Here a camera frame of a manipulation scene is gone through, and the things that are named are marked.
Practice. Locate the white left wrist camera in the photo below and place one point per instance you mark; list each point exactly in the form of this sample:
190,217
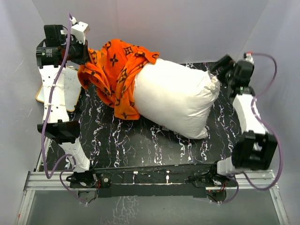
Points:
79,30

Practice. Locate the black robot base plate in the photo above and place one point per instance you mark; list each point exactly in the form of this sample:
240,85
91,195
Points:
162,180

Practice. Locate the small white dry-erase board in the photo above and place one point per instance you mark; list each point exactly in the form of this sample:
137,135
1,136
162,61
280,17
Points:
72,89

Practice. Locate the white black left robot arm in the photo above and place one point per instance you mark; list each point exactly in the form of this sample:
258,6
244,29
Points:
52,53

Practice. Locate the orange patterned plush pillowcase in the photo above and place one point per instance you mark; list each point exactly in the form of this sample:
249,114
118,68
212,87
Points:
113,69

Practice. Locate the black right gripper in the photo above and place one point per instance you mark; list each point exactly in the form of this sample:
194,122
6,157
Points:
225,63

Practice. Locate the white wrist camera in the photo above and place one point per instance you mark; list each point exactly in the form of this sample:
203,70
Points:
248,57
79,30

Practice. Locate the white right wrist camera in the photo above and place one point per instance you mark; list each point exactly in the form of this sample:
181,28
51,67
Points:
248,57

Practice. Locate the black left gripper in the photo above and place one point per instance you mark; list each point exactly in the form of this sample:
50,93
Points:
84,57

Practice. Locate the white pillow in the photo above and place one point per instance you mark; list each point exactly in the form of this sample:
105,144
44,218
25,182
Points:
176,97

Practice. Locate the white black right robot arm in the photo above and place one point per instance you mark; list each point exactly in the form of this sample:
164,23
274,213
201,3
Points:
256,147

